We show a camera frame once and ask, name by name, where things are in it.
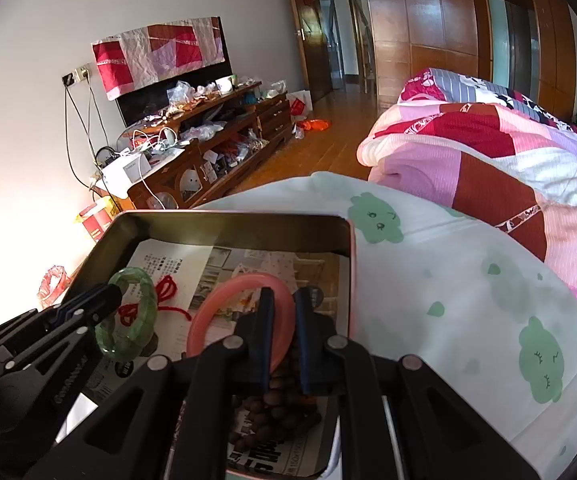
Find green jade bangle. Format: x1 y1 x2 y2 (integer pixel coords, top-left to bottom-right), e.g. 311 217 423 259
94 267 159 361

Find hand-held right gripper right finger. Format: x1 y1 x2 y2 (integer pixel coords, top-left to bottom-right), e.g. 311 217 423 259
293 286 541 480

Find red yellow package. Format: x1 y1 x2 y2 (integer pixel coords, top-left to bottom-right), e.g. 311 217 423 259
75 197 120 244

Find black television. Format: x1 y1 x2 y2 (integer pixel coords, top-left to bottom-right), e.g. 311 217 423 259
116 16 234 128

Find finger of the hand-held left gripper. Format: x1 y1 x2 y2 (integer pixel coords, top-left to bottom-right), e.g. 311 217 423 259
0 284 123 357
0 321 106 412

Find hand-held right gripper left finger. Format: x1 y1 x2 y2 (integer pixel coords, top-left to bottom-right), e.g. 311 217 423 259
21 287 276 480

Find red white paper bag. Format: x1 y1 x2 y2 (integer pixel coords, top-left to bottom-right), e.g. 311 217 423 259
287 89 314 124

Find pink bangle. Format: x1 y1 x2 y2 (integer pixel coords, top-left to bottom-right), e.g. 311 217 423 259
186 274 296 376

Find brown wooden bead bracelet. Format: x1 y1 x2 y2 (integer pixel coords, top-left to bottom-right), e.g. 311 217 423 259
228 285 325 456

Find wooden door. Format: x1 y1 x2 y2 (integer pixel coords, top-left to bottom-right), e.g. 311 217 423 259
282 0 335 105

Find wooden television cabinet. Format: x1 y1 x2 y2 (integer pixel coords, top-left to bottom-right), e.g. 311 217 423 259
127 81 294 211

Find red plastic bag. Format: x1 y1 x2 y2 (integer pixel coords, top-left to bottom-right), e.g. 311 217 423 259
37 264 72 309

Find white cloth with green print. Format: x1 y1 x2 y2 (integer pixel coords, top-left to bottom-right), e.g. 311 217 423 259
188 171 577 480

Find wooden wardrobe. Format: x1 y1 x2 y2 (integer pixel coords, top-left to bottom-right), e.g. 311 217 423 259
358 0 577 116

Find black hanging cables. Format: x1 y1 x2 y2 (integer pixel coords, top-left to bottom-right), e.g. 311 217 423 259
63 80 115 197

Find white cardboard box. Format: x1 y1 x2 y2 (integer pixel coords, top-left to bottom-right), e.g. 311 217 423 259
101 153 152 199

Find red yarn string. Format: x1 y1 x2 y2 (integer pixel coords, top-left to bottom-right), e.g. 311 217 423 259
118 275 192 327

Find red pink patchwork cover cloth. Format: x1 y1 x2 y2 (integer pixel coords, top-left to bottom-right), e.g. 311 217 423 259
91 16 226 102

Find striped panda blanket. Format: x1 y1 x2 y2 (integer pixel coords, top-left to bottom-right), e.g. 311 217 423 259
399 67 577 133

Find pink red patchwork quilt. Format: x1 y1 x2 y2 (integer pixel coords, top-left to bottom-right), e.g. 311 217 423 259
357 91 577 306

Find newspaper liner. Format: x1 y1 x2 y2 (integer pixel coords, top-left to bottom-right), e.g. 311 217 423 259
88 239 351 478

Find wall socket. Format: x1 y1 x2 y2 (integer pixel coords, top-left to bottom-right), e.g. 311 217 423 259
62 66 92 86

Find pink metal tin box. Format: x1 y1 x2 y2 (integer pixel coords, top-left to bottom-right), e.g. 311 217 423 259
58 210 356 480

